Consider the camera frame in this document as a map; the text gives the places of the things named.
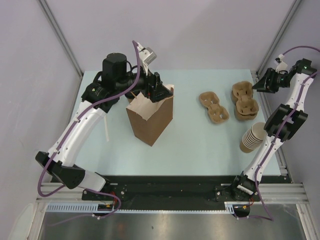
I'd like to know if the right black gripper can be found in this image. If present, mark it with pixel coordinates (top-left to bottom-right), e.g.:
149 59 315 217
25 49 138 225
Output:
252 67 291 94

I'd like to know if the brown paper takeout bag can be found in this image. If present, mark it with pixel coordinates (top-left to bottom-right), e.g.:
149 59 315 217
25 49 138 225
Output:
126 93 174 146

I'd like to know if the single brown pulp carrier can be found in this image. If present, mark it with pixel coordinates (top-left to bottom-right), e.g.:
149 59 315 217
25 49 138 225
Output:
198 91 230 124

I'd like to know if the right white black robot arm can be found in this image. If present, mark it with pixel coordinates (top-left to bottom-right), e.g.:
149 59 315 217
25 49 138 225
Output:
229 58 318 201

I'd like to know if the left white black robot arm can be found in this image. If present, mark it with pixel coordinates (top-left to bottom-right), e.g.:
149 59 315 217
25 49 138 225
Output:
35 48 173 200

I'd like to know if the brown pulp cup carrier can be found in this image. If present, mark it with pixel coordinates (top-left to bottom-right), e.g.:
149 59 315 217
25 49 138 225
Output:
231 81 259 121

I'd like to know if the stack of paper cups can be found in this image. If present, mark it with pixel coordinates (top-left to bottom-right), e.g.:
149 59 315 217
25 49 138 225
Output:
239 122 267 153

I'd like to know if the white paper straw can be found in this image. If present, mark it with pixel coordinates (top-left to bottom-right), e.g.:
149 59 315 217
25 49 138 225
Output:
103 114 110 142

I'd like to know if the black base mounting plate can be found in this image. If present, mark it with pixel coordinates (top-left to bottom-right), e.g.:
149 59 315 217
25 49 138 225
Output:
51 174 292 213

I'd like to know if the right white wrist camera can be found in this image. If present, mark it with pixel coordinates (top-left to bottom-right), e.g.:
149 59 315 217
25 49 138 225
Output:
275 54 288 73

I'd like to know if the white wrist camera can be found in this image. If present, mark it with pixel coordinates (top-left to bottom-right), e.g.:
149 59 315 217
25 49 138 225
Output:
137 42 157 75
275 54 288 73

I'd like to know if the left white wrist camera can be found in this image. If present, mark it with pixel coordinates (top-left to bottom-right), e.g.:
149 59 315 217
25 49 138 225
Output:
137 42 157 75

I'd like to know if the aluminium frame rail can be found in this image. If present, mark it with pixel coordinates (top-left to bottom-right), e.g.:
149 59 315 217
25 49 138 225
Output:
36 183 309 204

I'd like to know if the white slotted cable duct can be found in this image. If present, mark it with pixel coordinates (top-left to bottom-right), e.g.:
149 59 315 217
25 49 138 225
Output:
46 203 99 213

